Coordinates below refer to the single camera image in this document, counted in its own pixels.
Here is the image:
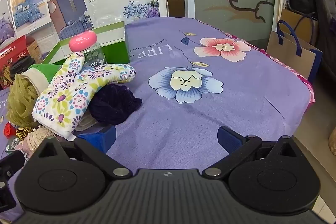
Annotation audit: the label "green cardboard box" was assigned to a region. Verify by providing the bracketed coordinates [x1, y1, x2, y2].
[41, 21, 131, 65]

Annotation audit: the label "black cup lid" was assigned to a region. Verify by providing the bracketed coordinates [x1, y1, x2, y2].
[8, 57, 33, 75]

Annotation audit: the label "purple bedding poster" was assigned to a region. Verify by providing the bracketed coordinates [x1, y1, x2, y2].
[0, 0, 17, 45]

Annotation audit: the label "yellow black shoelaces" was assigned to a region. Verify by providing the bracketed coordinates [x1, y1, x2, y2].
[14, 127, 35, 139]

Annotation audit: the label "black backpack on chair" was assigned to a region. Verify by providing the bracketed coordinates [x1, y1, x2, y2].
[308, 0, 336, 81]

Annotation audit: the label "beige round object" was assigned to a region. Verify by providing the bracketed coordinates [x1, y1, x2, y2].
[328, 126, 336, 156]

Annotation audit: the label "red fabric flower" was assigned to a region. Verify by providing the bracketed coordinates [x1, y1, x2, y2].
[3, 123, 16, 138]

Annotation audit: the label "beige lace cloth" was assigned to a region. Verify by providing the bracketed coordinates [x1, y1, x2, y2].
[17, 126, 54, 159]

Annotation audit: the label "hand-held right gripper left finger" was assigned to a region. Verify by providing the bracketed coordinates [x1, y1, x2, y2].
[28, 125, 133, 179]

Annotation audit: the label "olive mesh bath loofah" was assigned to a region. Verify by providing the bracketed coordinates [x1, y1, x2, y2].
[6, 73, 42, 128]

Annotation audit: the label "green plush slipper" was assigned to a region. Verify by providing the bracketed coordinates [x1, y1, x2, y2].
[20, 63, 63, 95]

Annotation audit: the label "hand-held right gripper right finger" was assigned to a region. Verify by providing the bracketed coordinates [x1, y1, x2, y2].
[202, 126, 302, 178]

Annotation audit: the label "small brown cardboard box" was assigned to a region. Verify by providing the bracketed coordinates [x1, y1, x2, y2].
[26, 36, 44, 64]

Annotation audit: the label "floral oven mitt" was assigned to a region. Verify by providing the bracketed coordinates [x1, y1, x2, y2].
[32, 51, 136, 141]

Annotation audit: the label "dark purple fuzzy cloth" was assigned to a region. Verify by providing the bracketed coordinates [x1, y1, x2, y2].
[88, 84, 143, 126]

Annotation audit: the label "red printed carton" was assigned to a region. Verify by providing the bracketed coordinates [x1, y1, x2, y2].
[0, 34, 35, 90]

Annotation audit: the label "clear jar with pink lid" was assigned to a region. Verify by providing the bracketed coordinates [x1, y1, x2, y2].
[69, 31, 107, 67]

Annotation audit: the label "striped bedding poster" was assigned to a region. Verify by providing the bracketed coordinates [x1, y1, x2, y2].
[47, 0, 92, 41]

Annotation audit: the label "purple floral bedsheet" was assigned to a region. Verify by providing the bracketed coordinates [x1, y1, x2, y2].
[0, 16, 315, 217]

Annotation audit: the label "brown paper bag blue handles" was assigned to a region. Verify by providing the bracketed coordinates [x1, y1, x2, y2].
[266, 20, 323, 85]

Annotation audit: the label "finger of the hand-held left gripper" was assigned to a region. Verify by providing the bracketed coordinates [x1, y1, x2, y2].
[0, 150, 27, 174]

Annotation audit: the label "dark tissue pack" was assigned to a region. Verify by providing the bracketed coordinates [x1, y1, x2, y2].
[5, 136, 23, 153]

